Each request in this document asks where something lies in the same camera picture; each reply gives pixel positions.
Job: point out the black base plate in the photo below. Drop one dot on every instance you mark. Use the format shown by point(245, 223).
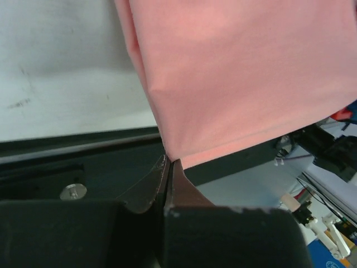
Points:
point(108, 164)

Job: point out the red plastic bin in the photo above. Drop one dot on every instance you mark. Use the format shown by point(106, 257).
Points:
point(342, 115)

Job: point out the pink t shirt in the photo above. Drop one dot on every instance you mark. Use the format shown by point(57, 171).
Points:
point(223, 76)

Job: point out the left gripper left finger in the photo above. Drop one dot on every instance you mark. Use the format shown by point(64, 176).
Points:
point(51, 220)

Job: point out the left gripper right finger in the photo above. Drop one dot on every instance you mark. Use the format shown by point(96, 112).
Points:
point(197, 233)

